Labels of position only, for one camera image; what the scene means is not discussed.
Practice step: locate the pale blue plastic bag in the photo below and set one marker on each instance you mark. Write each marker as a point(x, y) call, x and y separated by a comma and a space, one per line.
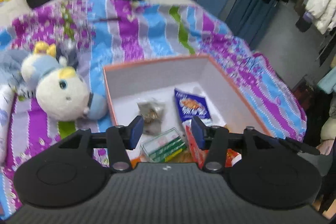
point(9, 69)

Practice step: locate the grey silver snack packet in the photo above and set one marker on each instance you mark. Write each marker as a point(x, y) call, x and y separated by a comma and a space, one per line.
point(151, 111)

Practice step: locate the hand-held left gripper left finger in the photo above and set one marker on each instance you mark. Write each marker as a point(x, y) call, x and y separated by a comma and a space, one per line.
point(136, 132)

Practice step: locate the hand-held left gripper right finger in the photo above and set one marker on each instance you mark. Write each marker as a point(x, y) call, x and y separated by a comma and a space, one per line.
point(198, 132)

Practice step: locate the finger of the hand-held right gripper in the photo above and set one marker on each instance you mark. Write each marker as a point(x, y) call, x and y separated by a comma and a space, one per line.
point(299, 146)

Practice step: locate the purple floral striped bedsheet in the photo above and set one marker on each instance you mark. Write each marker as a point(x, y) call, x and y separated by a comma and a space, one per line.
point(147, 32)

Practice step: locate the red snack packet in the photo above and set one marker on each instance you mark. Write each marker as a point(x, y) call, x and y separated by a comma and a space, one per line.
point(195, 153)

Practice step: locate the white and blue plush toy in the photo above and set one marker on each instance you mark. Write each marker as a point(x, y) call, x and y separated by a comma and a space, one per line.
point(60, 92)

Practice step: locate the green and white snack packet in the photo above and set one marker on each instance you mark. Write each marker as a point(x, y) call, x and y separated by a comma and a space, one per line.
point(164, 146)

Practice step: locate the blue snack packet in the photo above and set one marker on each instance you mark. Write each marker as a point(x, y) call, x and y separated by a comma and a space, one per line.
point(193, 106)

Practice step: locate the deep pink cardboard box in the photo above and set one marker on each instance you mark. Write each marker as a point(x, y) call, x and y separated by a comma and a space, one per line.
point(157, 77)

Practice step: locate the blue curtain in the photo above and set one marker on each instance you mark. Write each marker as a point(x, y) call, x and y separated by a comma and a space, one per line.
point(252, 8)

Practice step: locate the white spray bottle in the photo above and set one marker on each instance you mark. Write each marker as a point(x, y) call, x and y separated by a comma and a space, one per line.
point(5, 119)

